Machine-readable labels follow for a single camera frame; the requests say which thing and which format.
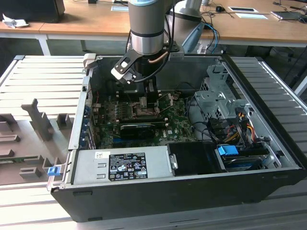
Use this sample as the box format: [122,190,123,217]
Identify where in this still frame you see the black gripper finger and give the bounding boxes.
[138,82,147,109]
[145,80,159,114]

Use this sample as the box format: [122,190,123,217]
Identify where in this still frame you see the metal socket cover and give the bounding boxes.
[154,92,175,115]

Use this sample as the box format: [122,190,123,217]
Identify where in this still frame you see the CPU socket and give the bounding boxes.
[128,100,160,119]

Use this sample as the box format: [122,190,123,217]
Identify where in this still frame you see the black RAM slot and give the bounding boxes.
[119,116,167,123]
[119,121,169,128]

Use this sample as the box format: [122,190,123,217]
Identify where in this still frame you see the blue expansion slot clips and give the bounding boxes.
[82,106,93,148]

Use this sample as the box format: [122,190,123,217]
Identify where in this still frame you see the black graphics card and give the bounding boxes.
[119,123,156,139]

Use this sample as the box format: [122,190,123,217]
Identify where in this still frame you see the green motherboard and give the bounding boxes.
[92,92,200,149]

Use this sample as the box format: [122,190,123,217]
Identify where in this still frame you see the pale blue teach pendant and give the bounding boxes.
[181,23,206,48]

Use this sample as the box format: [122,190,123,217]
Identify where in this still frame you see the silver metal drive cage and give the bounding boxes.
[194,63,250,120]

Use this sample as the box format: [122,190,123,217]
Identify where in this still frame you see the beige plastic case latch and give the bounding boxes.
[83,54,97,70]

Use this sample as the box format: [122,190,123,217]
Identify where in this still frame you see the black plastic shroud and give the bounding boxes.
[166,141,227,177]

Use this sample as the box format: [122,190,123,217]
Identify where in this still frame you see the wooden desk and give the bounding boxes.
[0,0,307,56]

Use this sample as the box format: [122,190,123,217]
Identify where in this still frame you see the black connector block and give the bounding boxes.
[207,118,231,139]

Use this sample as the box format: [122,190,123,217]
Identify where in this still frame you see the hard disk in blue carrier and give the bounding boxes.
[217,145,269,172]

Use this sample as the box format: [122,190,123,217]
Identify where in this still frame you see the silver power supply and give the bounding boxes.
[71,146,173,185]

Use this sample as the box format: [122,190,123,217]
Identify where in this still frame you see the black PC case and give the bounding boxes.
[47,54,307,223]

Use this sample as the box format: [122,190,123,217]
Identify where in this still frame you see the white paper sheet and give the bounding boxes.
[236,13,269,20]

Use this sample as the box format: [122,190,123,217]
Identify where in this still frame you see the grey parts rack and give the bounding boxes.
[0,98,77,186]

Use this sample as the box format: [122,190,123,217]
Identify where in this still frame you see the green RAM stick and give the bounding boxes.
[0,156,39,165]

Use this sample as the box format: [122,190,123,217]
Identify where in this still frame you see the crumpled white paper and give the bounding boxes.
[2,13,29,29]

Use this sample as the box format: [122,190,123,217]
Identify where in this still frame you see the grey laptop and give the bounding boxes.
[271,11,304,21]

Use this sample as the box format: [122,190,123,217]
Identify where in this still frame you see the white metal leg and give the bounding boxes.
[294,80,307,96]

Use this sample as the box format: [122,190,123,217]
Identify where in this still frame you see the copper coloured cable sleeve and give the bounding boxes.
[148,54,169,64]

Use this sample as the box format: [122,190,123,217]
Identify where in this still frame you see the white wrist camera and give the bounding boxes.
[110,51,142,84]

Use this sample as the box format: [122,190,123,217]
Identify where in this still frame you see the blue cable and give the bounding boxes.
[203,23,220,55]

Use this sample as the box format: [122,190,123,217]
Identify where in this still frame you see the yellow orange wire bundle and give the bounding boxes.
[238,112,255,144]

